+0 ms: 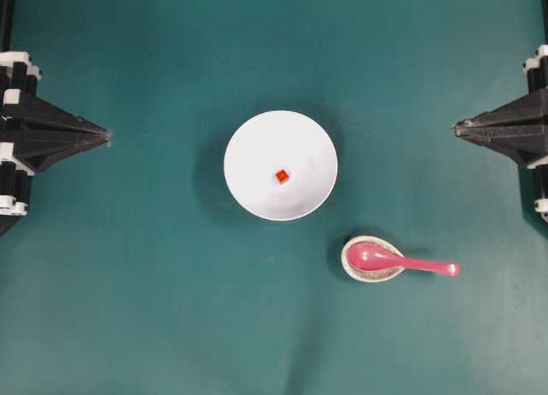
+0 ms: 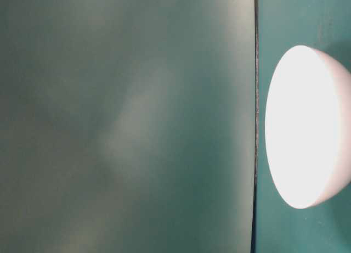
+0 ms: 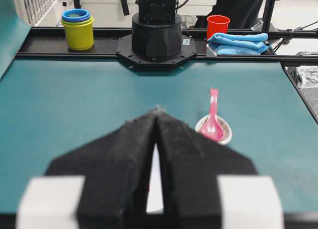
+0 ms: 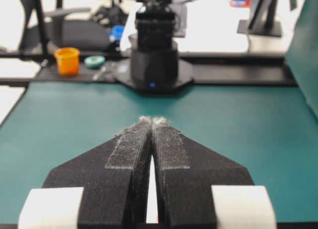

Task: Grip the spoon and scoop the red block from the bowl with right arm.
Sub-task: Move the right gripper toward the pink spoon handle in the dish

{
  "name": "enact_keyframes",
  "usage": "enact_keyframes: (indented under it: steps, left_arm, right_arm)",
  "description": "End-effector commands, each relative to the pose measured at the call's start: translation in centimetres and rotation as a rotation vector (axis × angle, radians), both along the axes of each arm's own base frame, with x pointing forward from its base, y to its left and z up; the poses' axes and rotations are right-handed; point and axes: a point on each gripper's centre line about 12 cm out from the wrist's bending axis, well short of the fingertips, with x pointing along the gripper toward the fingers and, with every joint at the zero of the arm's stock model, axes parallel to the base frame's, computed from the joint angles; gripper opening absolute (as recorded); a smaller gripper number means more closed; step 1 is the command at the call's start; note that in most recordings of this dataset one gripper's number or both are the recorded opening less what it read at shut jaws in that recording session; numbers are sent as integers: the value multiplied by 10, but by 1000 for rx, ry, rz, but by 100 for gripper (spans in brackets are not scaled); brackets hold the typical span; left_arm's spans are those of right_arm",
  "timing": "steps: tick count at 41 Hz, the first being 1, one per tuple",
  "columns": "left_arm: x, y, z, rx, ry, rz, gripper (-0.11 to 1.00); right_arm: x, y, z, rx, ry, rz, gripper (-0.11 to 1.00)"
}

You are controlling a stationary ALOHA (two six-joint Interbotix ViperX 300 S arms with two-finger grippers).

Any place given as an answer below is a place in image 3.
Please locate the yellow green plastic cup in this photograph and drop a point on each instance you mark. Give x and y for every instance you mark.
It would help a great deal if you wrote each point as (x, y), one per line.
(79, 35)

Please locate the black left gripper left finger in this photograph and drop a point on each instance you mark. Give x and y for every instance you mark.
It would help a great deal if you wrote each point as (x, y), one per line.
(117, 171)

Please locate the blue plastic cup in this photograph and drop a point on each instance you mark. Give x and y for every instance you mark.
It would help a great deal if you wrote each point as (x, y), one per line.
(76, 15)

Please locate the speckled ceramic spoon rest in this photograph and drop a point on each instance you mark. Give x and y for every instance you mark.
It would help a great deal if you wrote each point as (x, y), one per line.
(227, 132)

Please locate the folded blue cloth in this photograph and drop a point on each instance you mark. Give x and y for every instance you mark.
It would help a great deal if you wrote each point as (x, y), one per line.
(227, 44)

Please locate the black aluminium frame rail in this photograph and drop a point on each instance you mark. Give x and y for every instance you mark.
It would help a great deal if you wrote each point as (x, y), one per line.
(50, 44)

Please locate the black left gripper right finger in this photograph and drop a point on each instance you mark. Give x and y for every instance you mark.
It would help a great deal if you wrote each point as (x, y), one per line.
(189, 166)

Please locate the pink plastic spoon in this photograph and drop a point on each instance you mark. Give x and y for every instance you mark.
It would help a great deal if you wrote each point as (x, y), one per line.
(211, 129)

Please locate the red plastic cup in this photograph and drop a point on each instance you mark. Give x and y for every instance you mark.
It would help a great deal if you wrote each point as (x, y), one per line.
(217, 24)

